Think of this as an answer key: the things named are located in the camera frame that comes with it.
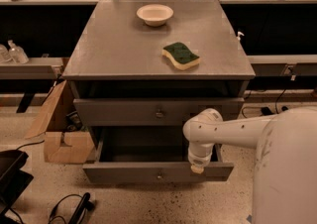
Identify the green yellow sponge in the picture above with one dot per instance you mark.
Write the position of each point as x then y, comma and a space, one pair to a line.
180, 56

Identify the white bowl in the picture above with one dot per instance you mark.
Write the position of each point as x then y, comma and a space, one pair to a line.
155, 15

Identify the grey drawer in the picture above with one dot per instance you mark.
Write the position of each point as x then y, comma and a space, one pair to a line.
150, 154
151, 111

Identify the grey drawer cabinet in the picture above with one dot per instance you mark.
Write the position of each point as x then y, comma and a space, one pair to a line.
119, 56

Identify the white pump bottle top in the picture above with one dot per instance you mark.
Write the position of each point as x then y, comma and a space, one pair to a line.
240, 35

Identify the black tool with cable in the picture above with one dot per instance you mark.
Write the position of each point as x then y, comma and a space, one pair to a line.
78, 215

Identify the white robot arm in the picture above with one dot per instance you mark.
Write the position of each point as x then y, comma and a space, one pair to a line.
285, 174

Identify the clear bottle at edge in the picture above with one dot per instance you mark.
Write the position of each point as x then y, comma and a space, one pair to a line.
4, 54

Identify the black tray stack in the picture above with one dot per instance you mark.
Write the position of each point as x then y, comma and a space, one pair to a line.
13, 181

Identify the cardboard box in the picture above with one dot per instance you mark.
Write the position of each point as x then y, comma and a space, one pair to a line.
60, 146

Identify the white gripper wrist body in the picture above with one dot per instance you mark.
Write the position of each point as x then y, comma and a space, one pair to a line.
198, 160

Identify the grey top drawer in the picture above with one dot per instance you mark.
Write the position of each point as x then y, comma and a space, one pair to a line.
151, 111

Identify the grey metal shelf rail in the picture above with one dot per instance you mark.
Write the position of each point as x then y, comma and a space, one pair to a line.
35, 68

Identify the clear sanitizer bottle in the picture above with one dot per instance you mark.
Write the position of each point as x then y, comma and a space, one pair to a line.
17, 53

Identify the black power adapter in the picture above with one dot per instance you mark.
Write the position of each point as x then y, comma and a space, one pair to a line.
266, 111

